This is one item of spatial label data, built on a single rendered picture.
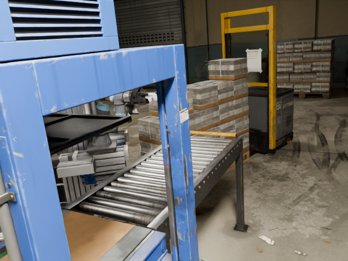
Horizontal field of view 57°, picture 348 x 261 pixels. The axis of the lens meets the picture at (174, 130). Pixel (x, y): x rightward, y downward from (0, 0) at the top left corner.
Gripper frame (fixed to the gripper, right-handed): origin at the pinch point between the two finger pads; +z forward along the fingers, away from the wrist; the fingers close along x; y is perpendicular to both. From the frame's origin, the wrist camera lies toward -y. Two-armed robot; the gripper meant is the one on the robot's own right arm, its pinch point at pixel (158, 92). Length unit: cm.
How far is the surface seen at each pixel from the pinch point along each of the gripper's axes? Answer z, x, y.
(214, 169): 39, 13, 46
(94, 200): -16, 62, 52
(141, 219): 16, 74, 53
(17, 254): 31, 159, 20
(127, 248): 20, 97, 55
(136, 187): 1, 45, 50
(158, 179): 10, 34, 48
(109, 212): -2, 71, 53
